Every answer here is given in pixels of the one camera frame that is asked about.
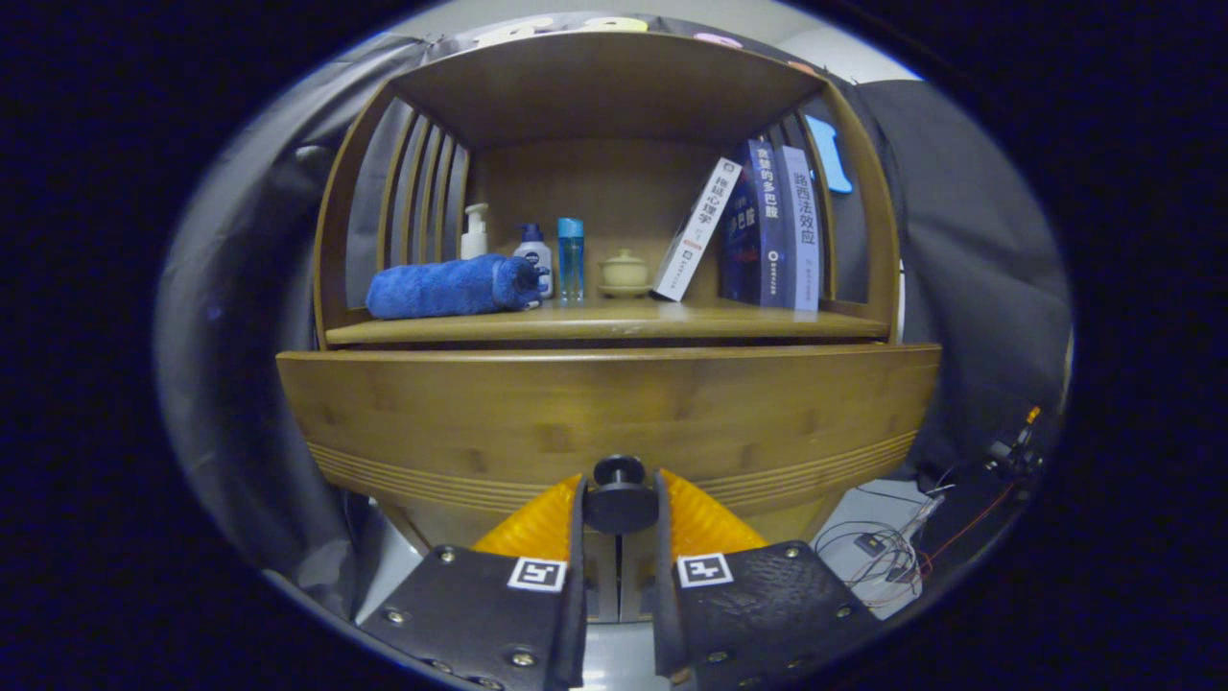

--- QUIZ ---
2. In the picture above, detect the dark blue book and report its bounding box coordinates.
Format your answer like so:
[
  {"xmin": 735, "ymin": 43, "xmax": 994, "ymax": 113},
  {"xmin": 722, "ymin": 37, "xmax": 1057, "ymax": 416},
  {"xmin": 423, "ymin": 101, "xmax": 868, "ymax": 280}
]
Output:
[{"xmin": 720, "ymin": 139, "xmax": 790, "ymax": 308}]

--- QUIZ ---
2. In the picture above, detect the white pump bottle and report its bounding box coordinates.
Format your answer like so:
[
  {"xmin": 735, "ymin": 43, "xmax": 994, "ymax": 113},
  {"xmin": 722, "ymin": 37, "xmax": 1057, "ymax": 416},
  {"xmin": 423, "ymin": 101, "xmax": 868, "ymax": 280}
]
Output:
[{"xmin": 460, "ymin": 203, "xmax": 490, "ymax": 261}]

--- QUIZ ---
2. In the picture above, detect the blue rolled towel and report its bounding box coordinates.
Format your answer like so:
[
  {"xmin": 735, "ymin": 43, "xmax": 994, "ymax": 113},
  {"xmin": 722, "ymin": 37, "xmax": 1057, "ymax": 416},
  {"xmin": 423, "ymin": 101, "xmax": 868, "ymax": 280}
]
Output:
[{"xmin": 366, "ymin": 253, "xmax": 543, "ymax": 320}]

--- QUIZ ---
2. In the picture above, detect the clear blue bottle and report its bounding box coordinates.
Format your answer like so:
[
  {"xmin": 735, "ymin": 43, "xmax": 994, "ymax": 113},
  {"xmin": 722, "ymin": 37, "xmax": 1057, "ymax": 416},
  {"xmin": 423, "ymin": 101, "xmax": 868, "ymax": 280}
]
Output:
[{"xmin": 557, "ymin": 217, "xmax": 586, "ymax": 304}]

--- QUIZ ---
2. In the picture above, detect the black device orange tip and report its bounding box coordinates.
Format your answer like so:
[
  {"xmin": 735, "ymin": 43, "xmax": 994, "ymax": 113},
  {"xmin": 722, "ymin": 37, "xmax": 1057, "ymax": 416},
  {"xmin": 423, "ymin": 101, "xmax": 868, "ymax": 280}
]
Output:
[{"xmin": 988, "ymin": 406, "xmax": 1047, "ymax": 481}]

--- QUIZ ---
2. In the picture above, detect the beige lidded teacup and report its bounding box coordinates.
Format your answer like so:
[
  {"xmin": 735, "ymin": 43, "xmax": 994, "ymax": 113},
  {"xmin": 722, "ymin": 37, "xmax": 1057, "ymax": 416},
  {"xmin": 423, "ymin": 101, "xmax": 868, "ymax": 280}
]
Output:
[{"xmin": 599, "ymin": 249, "xmax": 653, "ymax": 298}]

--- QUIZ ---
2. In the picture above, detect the tangle of cables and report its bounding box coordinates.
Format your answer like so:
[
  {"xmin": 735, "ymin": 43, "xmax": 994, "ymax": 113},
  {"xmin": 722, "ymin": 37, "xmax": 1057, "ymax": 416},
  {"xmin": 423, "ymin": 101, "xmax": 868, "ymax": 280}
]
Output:
[{"xmin": 815, "ymin": 480, "xmax": 946, "ymax": 610}]

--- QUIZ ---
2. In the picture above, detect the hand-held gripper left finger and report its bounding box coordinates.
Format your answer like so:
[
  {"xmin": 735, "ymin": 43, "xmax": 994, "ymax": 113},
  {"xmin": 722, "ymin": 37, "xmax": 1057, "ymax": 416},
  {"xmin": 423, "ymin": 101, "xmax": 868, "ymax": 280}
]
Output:
[{"xmin": 357, "ymin": 472, "xmax": 588, "ymax": 691}]

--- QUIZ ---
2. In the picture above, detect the wooden cabinet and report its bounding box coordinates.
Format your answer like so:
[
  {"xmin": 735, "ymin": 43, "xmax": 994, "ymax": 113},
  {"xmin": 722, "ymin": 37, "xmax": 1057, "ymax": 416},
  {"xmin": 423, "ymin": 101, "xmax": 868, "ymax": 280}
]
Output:
[{"xmin": 312, "ymin": 31, "xmax": 905, "ymax": 625}]

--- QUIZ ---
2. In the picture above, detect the white bottle blue cap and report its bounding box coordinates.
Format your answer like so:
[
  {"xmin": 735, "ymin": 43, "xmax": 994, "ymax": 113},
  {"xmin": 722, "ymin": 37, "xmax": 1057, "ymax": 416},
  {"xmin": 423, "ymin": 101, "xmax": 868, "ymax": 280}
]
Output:
[{"xmin": 511, "ymin": 223, "xmax": 555, "ymax": 298}]

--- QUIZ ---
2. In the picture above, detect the white book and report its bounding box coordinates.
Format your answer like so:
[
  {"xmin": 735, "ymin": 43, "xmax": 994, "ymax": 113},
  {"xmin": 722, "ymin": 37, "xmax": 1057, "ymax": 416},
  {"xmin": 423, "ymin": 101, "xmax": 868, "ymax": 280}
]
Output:
[{"xmin": 650, "ymin": 157, "xmax": 744, "ymax": 303}]

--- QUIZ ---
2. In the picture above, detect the black drawer knob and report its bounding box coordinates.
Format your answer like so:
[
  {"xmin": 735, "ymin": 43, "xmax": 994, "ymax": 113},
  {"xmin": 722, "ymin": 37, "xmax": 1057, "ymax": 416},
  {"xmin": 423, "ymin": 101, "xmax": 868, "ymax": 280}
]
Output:
[{"xmin": 583, "ymin": 455, "xmax": 660, "ymax": 536}]

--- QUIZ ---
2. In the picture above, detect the pale blue book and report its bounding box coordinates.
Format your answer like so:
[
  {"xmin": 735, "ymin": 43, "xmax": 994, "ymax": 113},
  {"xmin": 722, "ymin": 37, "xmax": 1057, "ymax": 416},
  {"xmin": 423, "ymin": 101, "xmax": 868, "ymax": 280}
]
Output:
[{"xmin": 777, "ymin": 145, "xmax": 826, "ymax": 312}]

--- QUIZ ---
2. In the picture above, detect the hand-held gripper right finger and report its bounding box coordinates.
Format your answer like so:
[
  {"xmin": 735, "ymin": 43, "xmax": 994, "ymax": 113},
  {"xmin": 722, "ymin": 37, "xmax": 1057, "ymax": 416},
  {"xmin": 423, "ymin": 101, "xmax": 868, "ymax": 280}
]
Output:
[{"xmin": 652, "ymin": 468, "xmax": 884, "ymax": 690}]

